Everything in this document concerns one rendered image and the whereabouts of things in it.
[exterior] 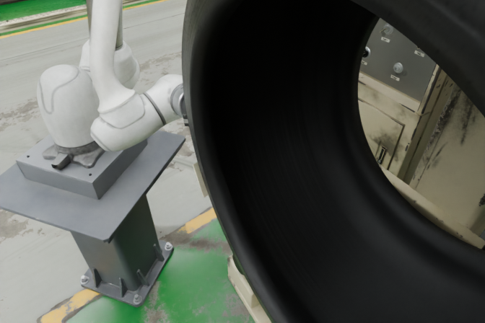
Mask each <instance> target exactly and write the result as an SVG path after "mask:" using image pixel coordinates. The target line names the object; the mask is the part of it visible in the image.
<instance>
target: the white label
mask: <svg viewBox="0 0 485 323"><path fill-rule="evenodd" d="M193 168H194V171H195V173H196V177H197V180H198V183H199V186H200V188H201V192H202V195H203V197H204V198H205V197H206V196H207V195H208V193H207V190H206V186H205V184H204V180H203V177H202V175H201V171H200V168H199V165H198V162H196V163H195V164H193Z"/></svg>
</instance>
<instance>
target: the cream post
mask: <svg viewBox="0 0 485 323"><path fill-rule="evenodd" d="M409 186H410V187H411V188H412V189H413V190H415V191H417V192H418V193H419V194H420V195H422V196H424V197H425V198H426V199H427V200H429V201H430V202H432V203H433V204H435V205H436V206H437V207H438V208H440V209H441V210H443V211H444V212H446V213H447V214H448V215H449V216H451V217H452V218H454V219H455V220H456V221H458V222H459V223H460V224H462V225H464V226H465V227H466V228H468V229H469V230H471V231H472V232H473V233H475V234H476V235H477V236H480V235H481V233H482V232H483V231H484V229H485V117H484V116H483V115H482V114H481V112H480V111H479V110H478V108H477V107H476V106H475V104H474V103H472V101H471V100H470V99H469V98H468V97H467V96H466V94H465V93H464V92H463V91H462V90H461V88H460V87H459V86H458V85H457V84H456V83H454V86H453V90H452V92H451V95H450V97H449V99H448V101H447V103H446V104H445V106H444V108H443V110H442V113H441V115H440V118H439V120H438V121H437V124H436V126H435V128H434V131H433V133H432V135H431V138H430V140H429V142H428V144H427V147H426V148H425V151H424V153H423V155H422V158H421V160H420V162H419V165H418V167H417V168H416V171H415V173H414V176H413V178H412V180H411V183H410V185H409Z"/></svg>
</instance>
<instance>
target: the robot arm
mask: <svg viewBox="0 0 485 323"><path fill-rule="evenodd" d="M86 2H87V18H88V26H89V40H88V41H87V42H86V43H85V44H84V45H83V47H82V56H81V59H80V62H79V67H78V66H74V65H57V66H53V67H50V68H48V69H47V70H45V71H44V72H43V74H42V75H41V76H40V78H39V79H38V85H37V99H38V105H39V108H40V112H41V115H42V117H43V120H44V123H45V125H46V127H47V129H48V132H49V133H50V135H51V136H52V139H53V142H54V144H53V145H52V146H51V147H50V148H48V149H46V150H45V151H44V152H43V153H42V156H43V158H44V159H54V161H53V162H52V164H51V166H52V167H53V168H54V169H55V170H60V169H62V168H63V167H65V166H66V165H67V164H69V163H72V164H78V165H81V166H83V167H84V168H86V169H90V168H93V167H94V166H95V165H96V162H97V160H98V159H99V158H100V157H101V156H102V155H103V154H104V153H105V152H106V151H113V152H115V151H122V150H124V149H127V148H130V147H132V146H134V145H136V144H138V143H140V142H142V141H143V140H145V139H147V138H148V137H150V136H152V135H153V134H155V133H156V132H157V131H158V130H159V129H160V128H162V127H163V126H165V125H167V124H168V123H171V122H172V121H174V120H177V119H180V118H183V121H184V125H185V126H189V124H188V117H187V112H186V108H185V98H184V92H183V76H181V75H178V74H168V75H165V76H163V77H161V78H160V79H159V80H158V81H157V82H156V84H155V85H154V86H153V87H152V88H150V89H149V90H147V91H146V92H145V93H143V94H140V95H139V94H137V93H136V92H135V91H134V90H133V88H134V86H135V85H136V83H137V81H138V79H139V73H140V68H139V62H138V61H137V59H136V57H135V55H134V54H133V53H132V52H131V48H130V47H129V46H128V44H127V43H126V42H125V41H123V0H86Z"/></svg>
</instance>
